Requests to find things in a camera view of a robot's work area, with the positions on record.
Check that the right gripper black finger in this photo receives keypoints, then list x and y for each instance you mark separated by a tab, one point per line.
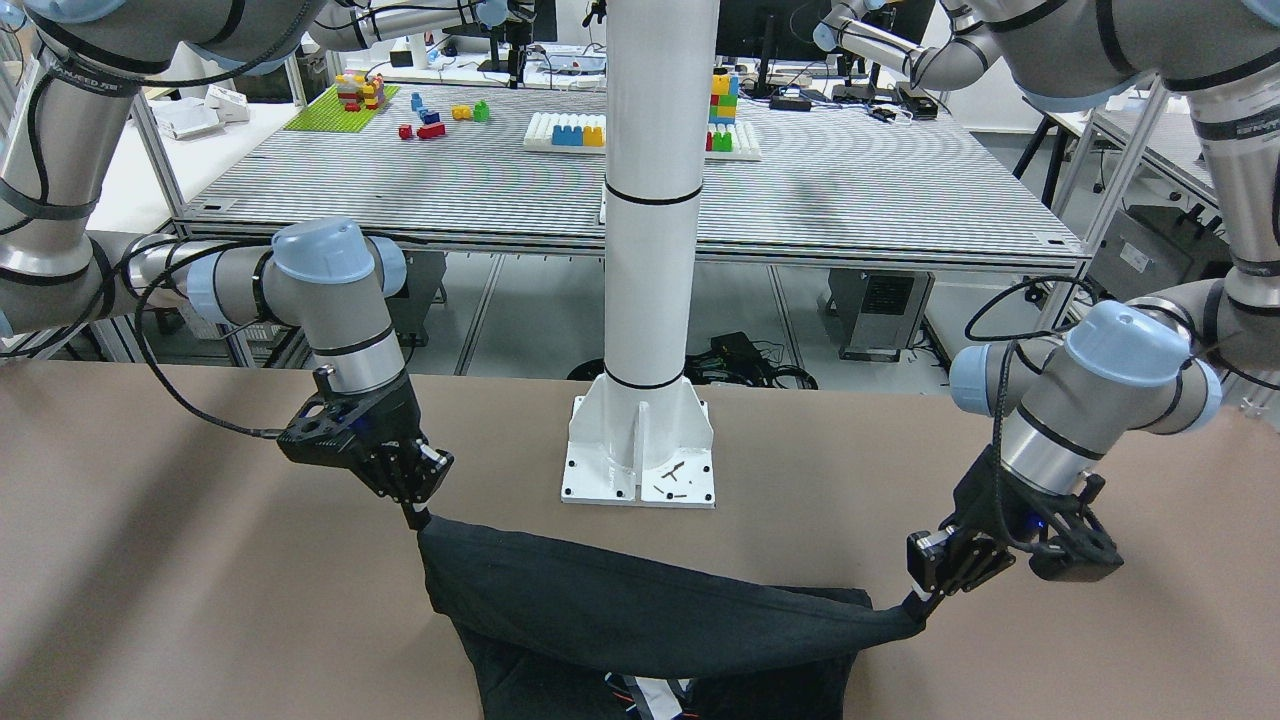
416	514

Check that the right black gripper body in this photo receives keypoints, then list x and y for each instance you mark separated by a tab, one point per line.
389	420

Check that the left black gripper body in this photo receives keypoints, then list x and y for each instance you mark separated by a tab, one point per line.
978	507

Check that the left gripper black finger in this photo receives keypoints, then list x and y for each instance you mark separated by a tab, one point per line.
919	605

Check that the black graphic t-shirt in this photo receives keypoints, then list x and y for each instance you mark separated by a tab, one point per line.
560	630

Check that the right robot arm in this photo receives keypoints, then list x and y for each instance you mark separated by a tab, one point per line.
325	277

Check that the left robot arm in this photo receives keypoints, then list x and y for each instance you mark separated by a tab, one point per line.
1151	363

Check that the green lego baseplate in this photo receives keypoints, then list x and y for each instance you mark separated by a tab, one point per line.
328	114

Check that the white block tray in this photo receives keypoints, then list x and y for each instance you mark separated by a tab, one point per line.
571	133

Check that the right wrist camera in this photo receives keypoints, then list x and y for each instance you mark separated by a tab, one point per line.
320	433

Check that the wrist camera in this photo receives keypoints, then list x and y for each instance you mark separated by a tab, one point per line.
320	433
1074	546

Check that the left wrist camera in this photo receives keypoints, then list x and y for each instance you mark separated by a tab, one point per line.
1074	546

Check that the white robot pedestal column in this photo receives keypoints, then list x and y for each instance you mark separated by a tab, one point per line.
641	435

